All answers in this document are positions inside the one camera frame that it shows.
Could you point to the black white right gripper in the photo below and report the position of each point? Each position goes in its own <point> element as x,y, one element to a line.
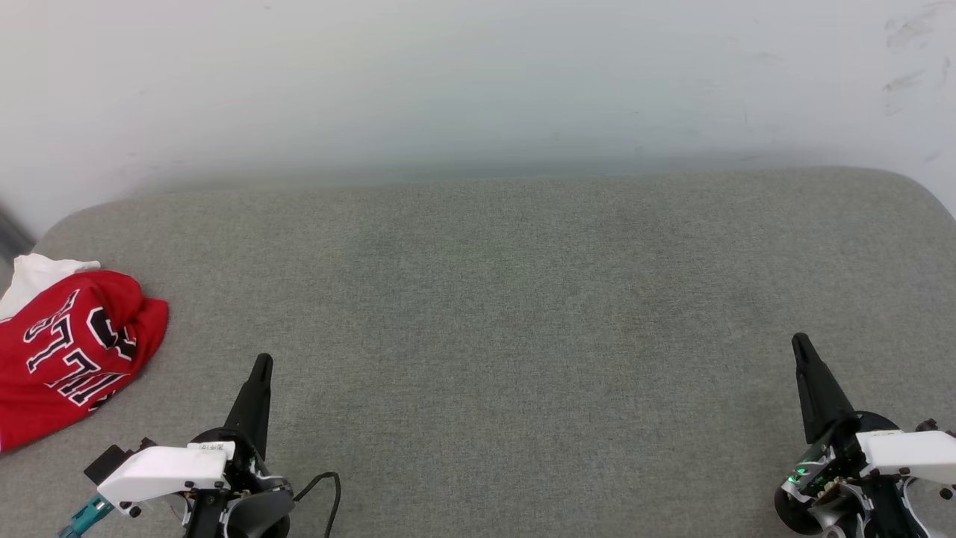
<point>836,486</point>

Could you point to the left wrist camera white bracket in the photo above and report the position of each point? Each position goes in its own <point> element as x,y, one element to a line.
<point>164,469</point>

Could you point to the red and white basketball jersey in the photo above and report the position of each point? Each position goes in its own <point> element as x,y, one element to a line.
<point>67,359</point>

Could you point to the teal plug on left camera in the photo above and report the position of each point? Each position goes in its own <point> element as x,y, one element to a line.
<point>86,517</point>

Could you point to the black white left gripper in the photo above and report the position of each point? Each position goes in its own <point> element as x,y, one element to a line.
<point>246,508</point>

